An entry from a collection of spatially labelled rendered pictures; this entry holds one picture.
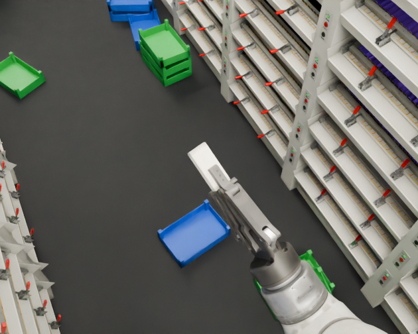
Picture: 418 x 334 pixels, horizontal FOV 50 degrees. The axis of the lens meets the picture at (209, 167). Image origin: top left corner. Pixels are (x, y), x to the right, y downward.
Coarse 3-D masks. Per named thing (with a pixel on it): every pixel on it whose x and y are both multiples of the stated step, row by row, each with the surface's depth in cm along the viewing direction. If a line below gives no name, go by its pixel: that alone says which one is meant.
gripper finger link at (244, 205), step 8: (224, 192) 65; (240, 192) 65; (232, 200) 65; (240, 200) 65; (248, 200) 65; (240, 208) 65; (248, 208) 65; (256, 208) 65; (248, 216) 64; (256, 216) 65; (264, 216) 65; (248, 224) 65; (256, 224) 64; (264, 224) 64; (256, 232) 64; (264, 240) 64
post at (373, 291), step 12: (408, 240) 162; (396, 252) 172; (408, 252) 165; (384, 264) 183; (408, 264) 167; (372, 276) 195; (396, 276) 178; (372, 288) 199; (384, 288) 190; (372, 300) 203
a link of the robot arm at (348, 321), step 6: (336, 324) 62; (342, 324) 62; (348, 324) 61; (354, 324) 60; (360, 324) 60; (366, 324) 61; (324, 330) 63; (330, 330) 62; (336, 330) 61; (342, 330) 60; (348, 330) 59; (354, 330) 59; (360, 330) 58; (366, 330) 58; (372, 330) 58; (378, 330) 58
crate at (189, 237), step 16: (208, 208) 233; (176, 224) 226; (192, 224) 229; (208, 224) 229; (224, 224) 225; (160, 240) 224; (176, 240) 224; (192, 240) 224; (208, 240) 224; (176, 256) 219; (192, 256) 214
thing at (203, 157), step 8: (200, 144) 67; (192, 152) 67; (200, 152) 67; (208, 152) 68; (200, 160) 67; (208, 160) 68; (216, 160) 68; (200, 168) 67; (208, 168) 67; (208, 176) 67; (216, 184) 68
